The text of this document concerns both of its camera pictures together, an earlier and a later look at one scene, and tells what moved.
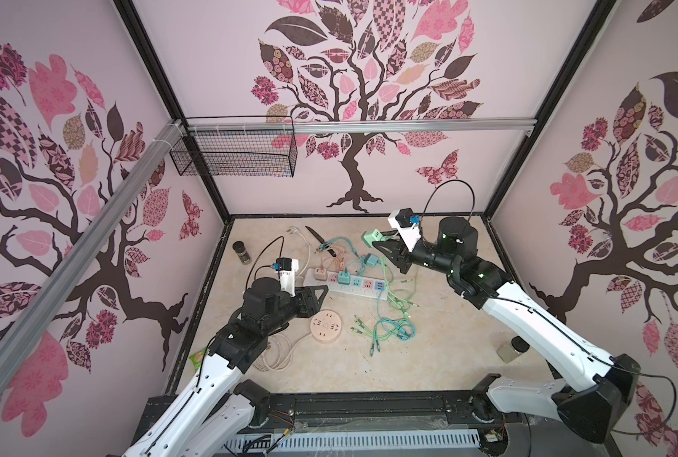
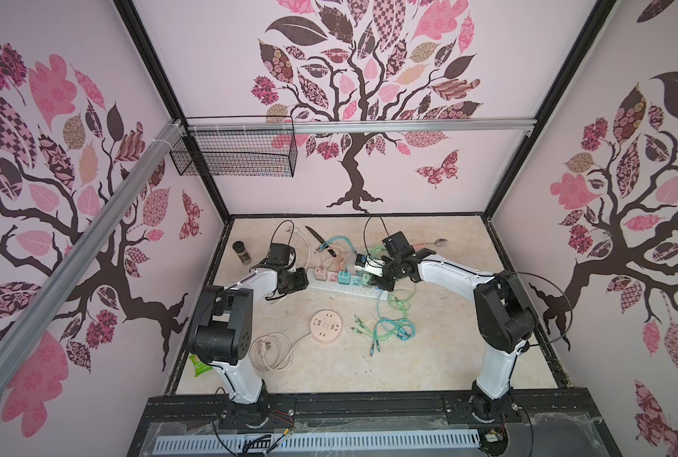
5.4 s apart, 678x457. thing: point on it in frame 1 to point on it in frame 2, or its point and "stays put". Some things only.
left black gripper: (307, 300) to (302, 283)
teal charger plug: (344, 277) stays put
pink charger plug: (320, 273) stays put
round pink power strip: (326, 326) stays put
